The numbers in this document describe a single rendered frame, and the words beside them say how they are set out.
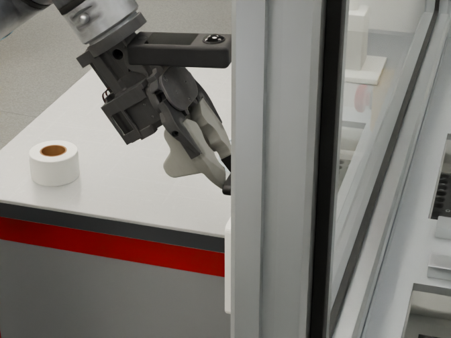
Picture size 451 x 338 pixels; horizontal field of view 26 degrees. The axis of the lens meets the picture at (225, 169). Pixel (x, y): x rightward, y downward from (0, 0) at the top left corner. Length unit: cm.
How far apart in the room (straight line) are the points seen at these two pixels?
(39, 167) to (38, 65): 253
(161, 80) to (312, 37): 64
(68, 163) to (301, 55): 100
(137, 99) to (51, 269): 44
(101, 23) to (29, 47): 307
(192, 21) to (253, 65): 390
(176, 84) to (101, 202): 33
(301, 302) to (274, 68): 12
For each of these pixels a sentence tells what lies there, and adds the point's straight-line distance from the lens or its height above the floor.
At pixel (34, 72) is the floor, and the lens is 386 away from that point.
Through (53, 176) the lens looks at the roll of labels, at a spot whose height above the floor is 78.
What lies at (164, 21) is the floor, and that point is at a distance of 436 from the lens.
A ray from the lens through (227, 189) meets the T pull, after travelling 108.
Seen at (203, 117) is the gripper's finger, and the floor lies 97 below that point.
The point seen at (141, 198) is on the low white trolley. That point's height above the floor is 76.
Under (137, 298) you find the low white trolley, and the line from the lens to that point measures 140.
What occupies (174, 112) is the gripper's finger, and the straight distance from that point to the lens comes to 106.
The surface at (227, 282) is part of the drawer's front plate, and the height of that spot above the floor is 86.
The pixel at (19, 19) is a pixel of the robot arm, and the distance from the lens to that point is 112.
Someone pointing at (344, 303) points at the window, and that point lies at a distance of 51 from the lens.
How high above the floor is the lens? 143
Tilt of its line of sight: 28 degrees down
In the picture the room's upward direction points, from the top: straight up
